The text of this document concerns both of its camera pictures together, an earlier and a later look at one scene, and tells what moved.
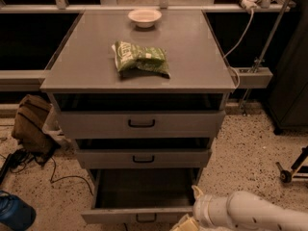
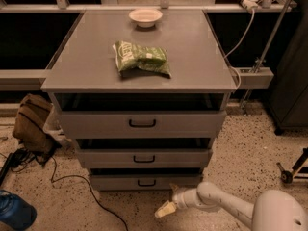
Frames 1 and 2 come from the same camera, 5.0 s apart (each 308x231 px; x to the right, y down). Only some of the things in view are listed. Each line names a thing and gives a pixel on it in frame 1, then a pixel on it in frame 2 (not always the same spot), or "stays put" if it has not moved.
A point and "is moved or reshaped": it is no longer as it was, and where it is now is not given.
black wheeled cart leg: [285, 174] stays put
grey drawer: [141, 195] is moved or reshaped
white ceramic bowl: [144, 17] stays put
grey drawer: [139, 124] stays put
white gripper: [202, 207] → [180, 199]
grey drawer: [141, 159] stays put
